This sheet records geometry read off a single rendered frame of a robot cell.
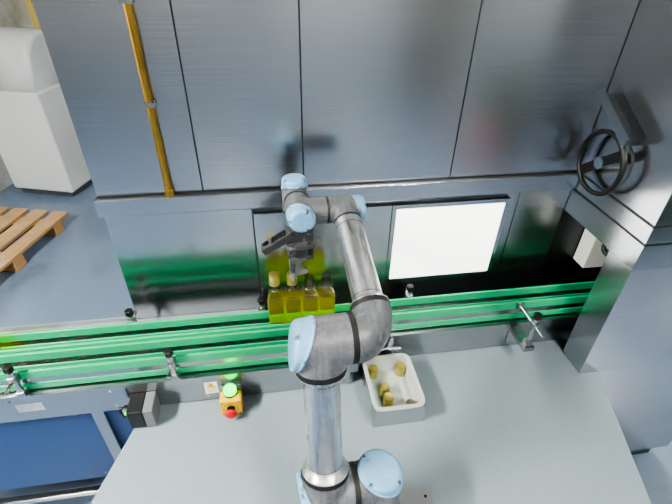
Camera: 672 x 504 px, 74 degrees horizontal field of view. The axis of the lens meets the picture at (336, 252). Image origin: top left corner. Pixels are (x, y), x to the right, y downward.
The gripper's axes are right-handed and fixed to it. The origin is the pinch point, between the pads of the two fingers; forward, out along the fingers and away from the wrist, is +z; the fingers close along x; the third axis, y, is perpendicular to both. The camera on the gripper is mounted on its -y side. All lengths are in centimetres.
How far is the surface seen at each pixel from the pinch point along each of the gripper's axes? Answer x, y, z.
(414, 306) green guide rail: 4, 46, 23
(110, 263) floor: 176, -129, 116
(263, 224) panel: 12.2, -8.0, -12.5
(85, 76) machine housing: 15, -51, -60
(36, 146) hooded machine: 289, -205, 66
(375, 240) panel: 12.2, 31.0, -2.9
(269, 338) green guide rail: -5.8, -8.9, 22.8
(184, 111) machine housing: 15, -27, -50
